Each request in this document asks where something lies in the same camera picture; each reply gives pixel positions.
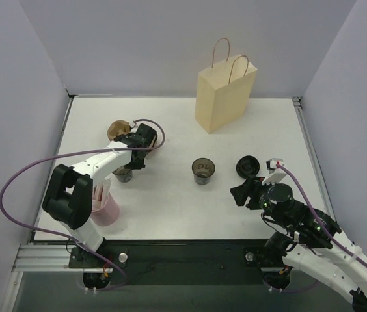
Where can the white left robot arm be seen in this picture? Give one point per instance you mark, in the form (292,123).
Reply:
(68,198)

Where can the beige paper bag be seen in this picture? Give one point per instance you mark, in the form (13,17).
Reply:
(223,90)

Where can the pink straw holder cup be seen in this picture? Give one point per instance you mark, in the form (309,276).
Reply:
(105,213)

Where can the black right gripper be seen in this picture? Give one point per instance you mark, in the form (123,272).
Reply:
(252,190)

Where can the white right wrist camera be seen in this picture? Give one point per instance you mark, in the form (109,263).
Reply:
(275,174)

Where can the dark plastic cup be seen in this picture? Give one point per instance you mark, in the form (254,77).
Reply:
(123,175)
(202,169)

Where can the black cup lid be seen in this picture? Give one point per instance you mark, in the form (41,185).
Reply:
(247,166)

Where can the white straws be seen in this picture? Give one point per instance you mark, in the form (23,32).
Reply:
(100,194)

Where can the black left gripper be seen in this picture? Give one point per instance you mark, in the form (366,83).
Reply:
(138,159)

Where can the brown cardboard cup carrier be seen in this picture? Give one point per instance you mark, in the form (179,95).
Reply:
(119,127)

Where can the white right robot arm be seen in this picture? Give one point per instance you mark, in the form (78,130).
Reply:
(313,243)

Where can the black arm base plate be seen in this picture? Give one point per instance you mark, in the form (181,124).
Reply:
(181,262)

